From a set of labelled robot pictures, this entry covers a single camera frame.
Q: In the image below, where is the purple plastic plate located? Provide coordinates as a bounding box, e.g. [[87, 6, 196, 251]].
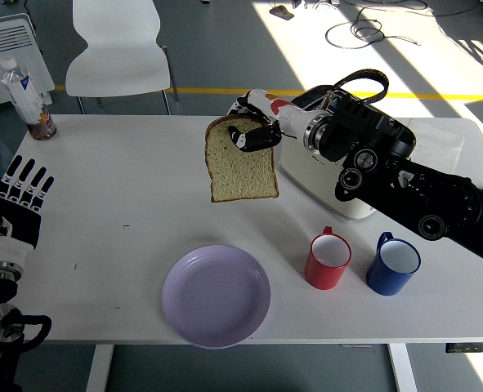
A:
[[161, 243, 273, 350]]

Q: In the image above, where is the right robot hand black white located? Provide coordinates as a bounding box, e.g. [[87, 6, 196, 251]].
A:
[[226, 88, 312, 153]]

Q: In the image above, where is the white panel heater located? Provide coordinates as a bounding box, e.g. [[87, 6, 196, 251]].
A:
[[0, 13, 56, 110]]

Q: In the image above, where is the clear plastic drink bottle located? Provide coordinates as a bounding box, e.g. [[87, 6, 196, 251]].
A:
[[0, 56, 59, 142]]

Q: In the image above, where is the red enamel mug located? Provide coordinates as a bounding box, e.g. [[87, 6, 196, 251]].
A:
[[304, 226, 353, 292]]

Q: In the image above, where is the bread slice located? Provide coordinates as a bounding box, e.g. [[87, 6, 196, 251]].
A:
[[204, 114, 280, 203]]

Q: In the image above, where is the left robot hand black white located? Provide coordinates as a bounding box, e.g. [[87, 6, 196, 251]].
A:
[[0, 154, 56, 267]]

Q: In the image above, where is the black table control panel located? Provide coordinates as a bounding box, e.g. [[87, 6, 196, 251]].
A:
[[445, 341, 483, 354]]

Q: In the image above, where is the brown floor pedal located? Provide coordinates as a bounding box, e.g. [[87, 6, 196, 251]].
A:
[[269, 4, 296, 20]]

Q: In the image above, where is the cream chrome toaster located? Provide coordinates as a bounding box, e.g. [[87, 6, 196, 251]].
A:
[[277, 84, 418, 221]]

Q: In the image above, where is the blue enamel mug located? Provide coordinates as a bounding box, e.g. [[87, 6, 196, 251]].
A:
[[365, 231, 423, 297]]

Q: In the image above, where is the white table leg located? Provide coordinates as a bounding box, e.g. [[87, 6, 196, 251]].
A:
[[84, 345, 115, 392], [387, 344, 418, 392]]

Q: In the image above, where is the white plastic chair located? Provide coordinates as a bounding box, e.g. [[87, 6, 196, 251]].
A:
[[65, 0, 181, 116]]

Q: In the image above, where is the black floor cable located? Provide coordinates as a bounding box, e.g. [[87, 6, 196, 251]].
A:
[[324, 0, 430, 51]]

